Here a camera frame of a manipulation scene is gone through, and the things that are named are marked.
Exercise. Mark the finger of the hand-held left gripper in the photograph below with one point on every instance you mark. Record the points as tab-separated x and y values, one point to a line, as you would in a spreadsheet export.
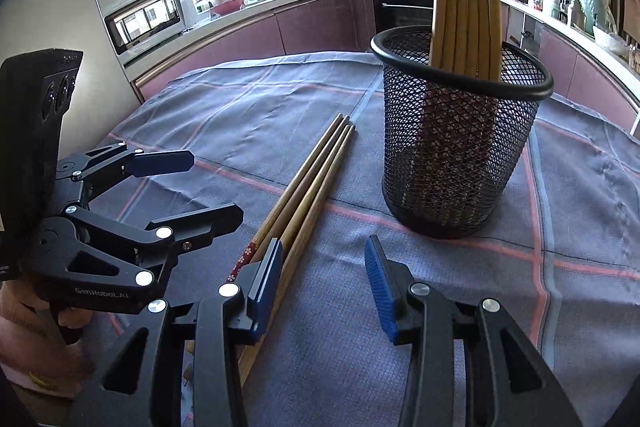
165	162
210	219

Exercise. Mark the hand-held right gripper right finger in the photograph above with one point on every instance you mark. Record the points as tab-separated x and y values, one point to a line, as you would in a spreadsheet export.
382	292

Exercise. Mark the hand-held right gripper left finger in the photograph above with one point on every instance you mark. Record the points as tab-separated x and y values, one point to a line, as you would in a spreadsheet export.
265	282

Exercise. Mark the wooden chopsticks group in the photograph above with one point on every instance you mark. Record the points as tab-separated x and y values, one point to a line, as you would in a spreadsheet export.
314	207

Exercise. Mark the black mesh holder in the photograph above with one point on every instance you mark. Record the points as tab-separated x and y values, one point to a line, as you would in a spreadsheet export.
450	167

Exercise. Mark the person's left forearm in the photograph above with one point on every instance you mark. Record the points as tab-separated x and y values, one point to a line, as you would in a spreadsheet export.
30	389

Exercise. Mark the person's left hand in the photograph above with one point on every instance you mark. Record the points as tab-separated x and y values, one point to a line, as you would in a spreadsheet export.
35	332

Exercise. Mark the blue checked tablecloth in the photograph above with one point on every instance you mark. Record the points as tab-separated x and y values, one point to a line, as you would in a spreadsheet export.
325	357

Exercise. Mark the pink lower kitchen cabinets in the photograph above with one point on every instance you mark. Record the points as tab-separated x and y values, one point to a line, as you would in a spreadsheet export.
590	72
225	42

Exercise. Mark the white microwave oven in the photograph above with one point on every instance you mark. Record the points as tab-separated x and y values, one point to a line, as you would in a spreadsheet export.
150	14

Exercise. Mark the pink bowl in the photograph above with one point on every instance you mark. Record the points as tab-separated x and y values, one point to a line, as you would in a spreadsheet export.
227	7

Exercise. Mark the black built-in oven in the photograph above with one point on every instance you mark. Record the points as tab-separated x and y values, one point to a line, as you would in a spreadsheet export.
400	7

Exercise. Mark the white plastic canister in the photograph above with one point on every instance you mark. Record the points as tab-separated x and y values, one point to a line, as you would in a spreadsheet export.
550	1

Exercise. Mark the white bowl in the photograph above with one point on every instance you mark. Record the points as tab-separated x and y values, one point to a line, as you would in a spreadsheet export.
610	41

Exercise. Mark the steel thermos flask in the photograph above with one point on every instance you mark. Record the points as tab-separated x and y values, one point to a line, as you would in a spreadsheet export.
576	13

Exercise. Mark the mint green appliance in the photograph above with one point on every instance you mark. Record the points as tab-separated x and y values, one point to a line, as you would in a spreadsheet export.
592	7

